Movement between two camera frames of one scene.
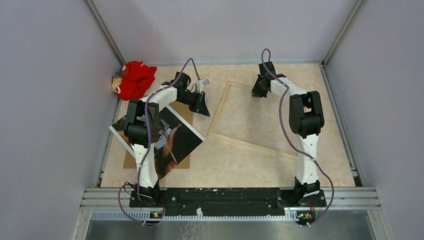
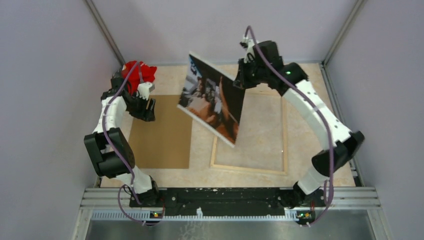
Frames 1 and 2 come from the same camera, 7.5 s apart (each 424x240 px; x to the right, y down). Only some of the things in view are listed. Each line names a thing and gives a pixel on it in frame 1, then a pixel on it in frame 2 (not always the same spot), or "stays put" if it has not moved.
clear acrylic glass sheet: x=252 y=120 to x=261 y=142
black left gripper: x=201 y=107 to x=147 y=115
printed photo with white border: x=176 y=140 to x=212 y=99
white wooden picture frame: x=211 y=134 to x=261 y=142
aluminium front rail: x=105 y=203 stays put
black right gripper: x=255 y=92 to x=240 y=81
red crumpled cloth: x=136 y=78 stays put
